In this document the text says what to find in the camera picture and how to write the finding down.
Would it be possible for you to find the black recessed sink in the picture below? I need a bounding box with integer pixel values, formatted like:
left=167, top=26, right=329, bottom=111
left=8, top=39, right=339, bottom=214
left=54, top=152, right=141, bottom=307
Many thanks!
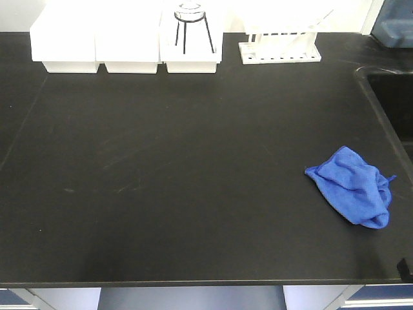
left=355, top=67, right=412, bottom=192

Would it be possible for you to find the blue grey container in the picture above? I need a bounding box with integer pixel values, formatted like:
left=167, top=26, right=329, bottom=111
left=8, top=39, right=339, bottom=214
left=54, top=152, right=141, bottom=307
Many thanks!
left=371, top=0, right=412, bottom=48

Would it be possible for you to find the blue microfiber cloth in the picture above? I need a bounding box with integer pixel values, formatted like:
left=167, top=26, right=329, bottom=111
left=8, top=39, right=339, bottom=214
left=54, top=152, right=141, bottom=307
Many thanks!
left=305, top=146, right=396, bottom=229

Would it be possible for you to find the left white plastic bin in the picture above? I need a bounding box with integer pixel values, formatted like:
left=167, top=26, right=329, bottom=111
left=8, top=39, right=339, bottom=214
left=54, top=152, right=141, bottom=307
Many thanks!
left=30, top=1, right=99, bottom=74

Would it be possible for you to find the black wire tripod stand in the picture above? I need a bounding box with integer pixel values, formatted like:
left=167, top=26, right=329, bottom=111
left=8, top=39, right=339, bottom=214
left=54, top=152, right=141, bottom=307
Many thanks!
left=174, top=11, right=215, bottom=54

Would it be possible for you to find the white test tube rack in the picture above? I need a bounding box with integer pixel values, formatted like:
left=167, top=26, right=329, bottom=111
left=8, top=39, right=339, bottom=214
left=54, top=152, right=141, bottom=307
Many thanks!
left=238, top=9, right=333, bottom=65

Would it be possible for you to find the right white plastic bin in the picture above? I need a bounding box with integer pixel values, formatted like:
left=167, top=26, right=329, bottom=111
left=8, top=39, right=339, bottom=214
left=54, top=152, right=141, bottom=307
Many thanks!
left=159, top=10, right=223, bottom=74

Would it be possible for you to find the middle white plastic bin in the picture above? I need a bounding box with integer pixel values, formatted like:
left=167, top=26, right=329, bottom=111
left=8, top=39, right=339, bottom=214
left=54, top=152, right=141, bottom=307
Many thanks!
left=95, top=7, right=161, bottom=74

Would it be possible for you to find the blue left cabinet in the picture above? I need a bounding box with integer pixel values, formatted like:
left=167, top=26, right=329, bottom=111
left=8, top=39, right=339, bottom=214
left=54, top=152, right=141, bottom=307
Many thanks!
left=1, top=288, right=42, bottom=309

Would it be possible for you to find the blue cabinet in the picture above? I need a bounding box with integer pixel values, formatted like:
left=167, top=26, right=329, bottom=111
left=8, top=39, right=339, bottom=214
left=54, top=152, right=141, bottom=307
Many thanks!
left=1, top=288, right=42, bottom=309
left=339, top=284, right=412, bottom=309

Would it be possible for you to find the blue right cabinet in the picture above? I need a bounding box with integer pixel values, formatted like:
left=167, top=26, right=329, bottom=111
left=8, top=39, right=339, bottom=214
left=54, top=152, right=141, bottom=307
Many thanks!
left=339, top=284, right=412, bottom=309

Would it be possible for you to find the white plastic bin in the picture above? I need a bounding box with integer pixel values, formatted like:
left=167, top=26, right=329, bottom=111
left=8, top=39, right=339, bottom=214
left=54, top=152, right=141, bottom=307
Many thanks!
left=159, top=10, right=223, bottom=74
left=30, top=1, right=99, bottom=74
left=95, top=7, right=161, bottom=74

